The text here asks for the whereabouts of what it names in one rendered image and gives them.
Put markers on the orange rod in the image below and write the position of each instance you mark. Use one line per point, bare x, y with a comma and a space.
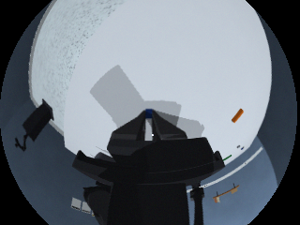
236, 117

